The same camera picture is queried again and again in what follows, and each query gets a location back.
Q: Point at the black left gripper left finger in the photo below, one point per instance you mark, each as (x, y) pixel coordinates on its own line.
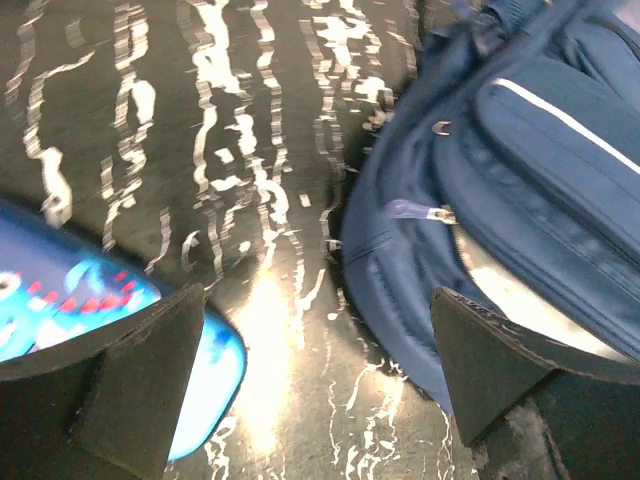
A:
(103, 405)

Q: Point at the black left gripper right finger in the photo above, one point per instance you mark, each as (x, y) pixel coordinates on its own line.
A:
(529, 407)

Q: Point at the blue patterned pencil case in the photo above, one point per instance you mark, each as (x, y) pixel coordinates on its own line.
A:
(55, 287)

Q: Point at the navy blue student backpack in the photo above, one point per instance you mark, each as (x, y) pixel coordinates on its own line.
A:
(510, 174)

